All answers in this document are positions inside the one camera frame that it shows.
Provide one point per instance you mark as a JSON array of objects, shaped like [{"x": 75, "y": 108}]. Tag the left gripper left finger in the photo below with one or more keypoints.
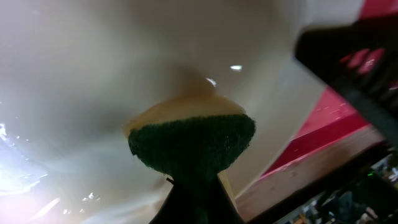
[{"x": 178, "y": 208}]

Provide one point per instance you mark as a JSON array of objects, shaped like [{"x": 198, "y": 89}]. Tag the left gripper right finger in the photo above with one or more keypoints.
[{"x": 215, "y": 205}]

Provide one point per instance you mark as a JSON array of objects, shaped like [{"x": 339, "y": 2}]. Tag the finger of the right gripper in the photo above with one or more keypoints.
[{"x": 359, "y": 62}]

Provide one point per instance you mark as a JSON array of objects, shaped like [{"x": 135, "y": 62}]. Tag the white plate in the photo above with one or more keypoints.
[{"x": 74, "y": 72}]

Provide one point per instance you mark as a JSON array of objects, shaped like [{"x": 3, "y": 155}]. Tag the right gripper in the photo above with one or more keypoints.
[{"x": 362, "y": 191}]

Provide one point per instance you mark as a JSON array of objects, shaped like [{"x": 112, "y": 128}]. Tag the green yellow sponge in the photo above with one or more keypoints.
[{"x": 191, "y": 139}]

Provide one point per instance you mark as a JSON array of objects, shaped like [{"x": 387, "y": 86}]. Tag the red plastic tray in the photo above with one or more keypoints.
[{"x": 305, "y": 130}]

